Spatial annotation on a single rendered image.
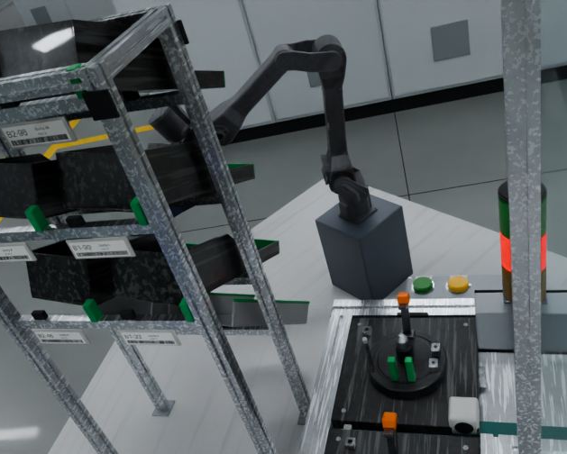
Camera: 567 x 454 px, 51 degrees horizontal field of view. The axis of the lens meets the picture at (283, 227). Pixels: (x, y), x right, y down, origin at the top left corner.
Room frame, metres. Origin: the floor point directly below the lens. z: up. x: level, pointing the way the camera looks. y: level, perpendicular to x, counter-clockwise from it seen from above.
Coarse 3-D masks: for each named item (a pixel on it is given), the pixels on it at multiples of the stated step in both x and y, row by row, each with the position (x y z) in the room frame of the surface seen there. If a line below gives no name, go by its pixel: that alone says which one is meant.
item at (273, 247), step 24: (144, 240) 0.78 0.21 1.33; (216, 240) 0.72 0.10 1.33; (264, 240) 0.86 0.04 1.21; (120, 264) 0.71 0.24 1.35; (144, 264) 0.69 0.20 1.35; (168, 264) 0.66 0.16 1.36; (216, 264) 0.71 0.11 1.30; (240, 264) 0.75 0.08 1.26; (120, 288) 0.70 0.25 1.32; (144, 288) 0.68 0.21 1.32; (168, 288) 0.65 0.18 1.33
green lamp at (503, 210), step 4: (500, 200) 0.51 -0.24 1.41; (500, 204) 0.51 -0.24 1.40; (504, 204) 0.51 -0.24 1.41; (500, 208) 0.51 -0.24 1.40; (504, 208) 0.51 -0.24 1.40; (500, 212) 0.51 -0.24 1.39; (504, 212) 0.51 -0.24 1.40; (500, 216) 0.51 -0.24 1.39; (504, 216) 0.51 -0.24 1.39; (508, 216) 0.50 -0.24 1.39; (500, 220) 0.51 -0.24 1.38; (504, 220) 0.51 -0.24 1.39; (508, 220) 0.50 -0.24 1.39; (500, 224) 0.52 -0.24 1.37; (504, 224) 0.51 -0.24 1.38; (508, 224) 0.50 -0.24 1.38; (500, 228) 0.52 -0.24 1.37; (504, 228) 0.51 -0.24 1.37; (508, 228) 0.50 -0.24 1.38; (504, 232) 0.51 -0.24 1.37; (508, 232) 0.50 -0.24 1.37; (504, 236) 0.51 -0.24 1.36; (508, 236) 0.50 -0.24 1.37
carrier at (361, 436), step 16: (336, 432) 0.61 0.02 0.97; (352, 432) 0.60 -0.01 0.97; (368, 432) 0.59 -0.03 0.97; (400, 432) 0.57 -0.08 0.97; (336, 448) 0.58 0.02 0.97; (368, 448) 0.57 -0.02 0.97; (384, 448) 0.56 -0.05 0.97; (400, 448) 0.55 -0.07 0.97; (416, 448) 0.54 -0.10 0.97; (432, 448) 0.53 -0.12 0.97; (448, 448) 0.52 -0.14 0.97; (464, 448) 0.51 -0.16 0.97
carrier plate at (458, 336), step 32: (352, 320) 0.85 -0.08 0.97; (384, 320) 0.82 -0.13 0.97; (416, 320) 0.80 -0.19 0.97; (448, 320) 0.77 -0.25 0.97; (352, 352) 0.77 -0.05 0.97; (448, 352) 0.70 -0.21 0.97; (352, 384) 0.70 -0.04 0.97; (448, 384) 0.64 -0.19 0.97; (352, 416) 0.63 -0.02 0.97; (416, 416) 0.59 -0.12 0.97
